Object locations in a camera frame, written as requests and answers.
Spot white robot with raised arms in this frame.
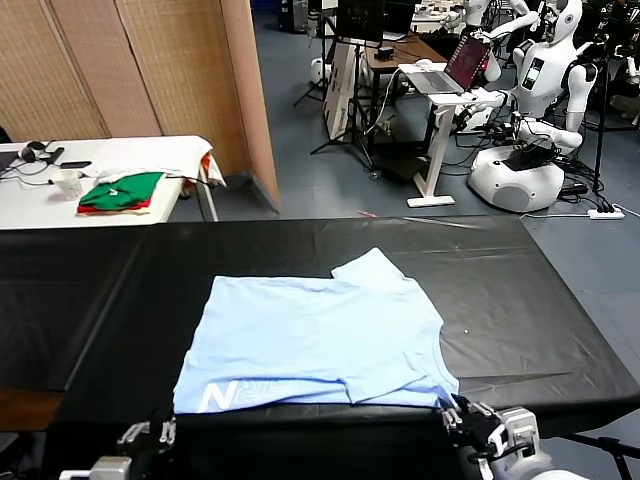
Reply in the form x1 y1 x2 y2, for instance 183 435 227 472
442 0 545 40

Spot black headphone cable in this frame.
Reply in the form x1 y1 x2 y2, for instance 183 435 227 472
0 160 57 188

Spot white paper cup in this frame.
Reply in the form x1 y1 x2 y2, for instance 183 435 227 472
53 168 83 202

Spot white leaning board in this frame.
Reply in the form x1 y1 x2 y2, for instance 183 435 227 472
322 39 367 142

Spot white humanoid robot on base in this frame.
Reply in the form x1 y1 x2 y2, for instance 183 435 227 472
467 0 600 214

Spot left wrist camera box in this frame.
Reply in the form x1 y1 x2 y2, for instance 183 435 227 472
58 455 132 480

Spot white folding table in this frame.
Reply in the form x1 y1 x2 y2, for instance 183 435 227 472
0 134 221 232

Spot thin black tripod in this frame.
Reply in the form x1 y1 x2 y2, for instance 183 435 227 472
293 8 337 107

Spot black headphones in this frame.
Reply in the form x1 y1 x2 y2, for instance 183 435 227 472
18 140 53 162

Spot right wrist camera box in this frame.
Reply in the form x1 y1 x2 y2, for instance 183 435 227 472
487 407 541 459

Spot cream folded garment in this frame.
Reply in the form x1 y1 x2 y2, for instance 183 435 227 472
76 206 151 218

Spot red folded shirt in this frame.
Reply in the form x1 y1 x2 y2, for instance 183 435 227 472
77 196 152 213

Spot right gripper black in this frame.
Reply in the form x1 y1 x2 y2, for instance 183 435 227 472
439 393 507 464

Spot orange and white garment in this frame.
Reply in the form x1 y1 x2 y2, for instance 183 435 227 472
180 151 229 197

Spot open dark laptop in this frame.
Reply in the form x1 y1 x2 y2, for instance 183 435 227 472
382 1 417 41

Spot black flat case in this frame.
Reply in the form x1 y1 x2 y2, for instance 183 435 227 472
372 151 432 184

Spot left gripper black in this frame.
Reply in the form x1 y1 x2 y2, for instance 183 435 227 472
116 417 178 480

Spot light blue t-shirt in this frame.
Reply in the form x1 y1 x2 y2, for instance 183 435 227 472
172 246 460 415

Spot white standing desk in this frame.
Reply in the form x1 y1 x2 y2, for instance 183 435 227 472
398 62 507 208

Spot black stand leg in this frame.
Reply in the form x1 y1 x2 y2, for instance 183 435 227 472
563 431 637 480

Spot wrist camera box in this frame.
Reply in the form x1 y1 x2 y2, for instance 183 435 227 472
487 407 541 459
58 455 132 480

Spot black table cover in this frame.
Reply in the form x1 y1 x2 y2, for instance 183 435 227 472
0 214 635 480

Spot white round device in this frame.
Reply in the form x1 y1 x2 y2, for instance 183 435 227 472
308 55 331 84

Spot white cloth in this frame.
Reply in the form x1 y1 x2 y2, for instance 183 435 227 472
82 135 215 182

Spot laptop with red screen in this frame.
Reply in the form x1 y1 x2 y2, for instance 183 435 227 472
409 33 494 95

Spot black monitor tripod stand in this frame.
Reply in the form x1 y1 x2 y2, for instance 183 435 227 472
309 38 377 171

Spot wooden folding screen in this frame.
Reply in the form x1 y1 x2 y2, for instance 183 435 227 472
0 0 282 214

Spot white robot partly seen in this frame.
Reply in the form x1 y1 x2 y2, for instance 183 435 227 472
609 39 640 120

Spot black light stand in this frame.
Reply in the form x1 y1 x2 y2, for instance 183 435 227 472
591 27 617 197

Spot black monitor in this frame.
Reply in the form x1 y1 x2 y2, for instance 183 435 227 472
335 0 386 43

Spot brown wooden desk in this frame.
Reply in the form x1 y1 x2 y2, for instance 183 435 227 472
360 33 452 151

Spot green folded shirt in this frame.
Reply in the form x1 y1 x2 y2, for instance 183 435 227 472
79 171 166 210

